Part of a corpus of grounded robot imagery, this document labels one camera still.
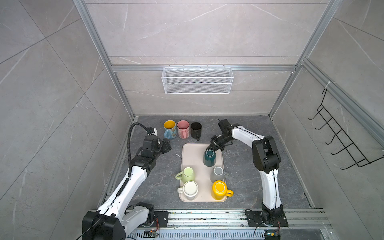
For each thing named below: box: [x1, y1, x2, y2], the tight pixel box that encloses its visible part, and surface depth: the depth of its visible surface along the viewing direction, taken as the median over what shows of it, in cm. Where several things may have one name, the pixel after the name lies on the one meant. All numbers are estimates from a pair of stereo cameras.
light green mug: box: [175, 166, 195, 183], surface depth 81 cm
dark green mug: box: [203, 149, 217, 167], surface depth 87 cm
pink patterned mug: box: [177, 119, 190, 139], surface depth 102 cm
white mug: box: [177, 180, 199, 201], surface depth 78 cm
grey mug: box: [210, 166, 230, 183], surface depth 82 cm
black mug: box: [190, 121, 202, 141], surface depth 103 cm
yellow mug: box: [211, 180, 234, 201], surface depth 76 cm
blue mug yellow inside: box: [163, 119, 177, 139], surface depth 103 cm
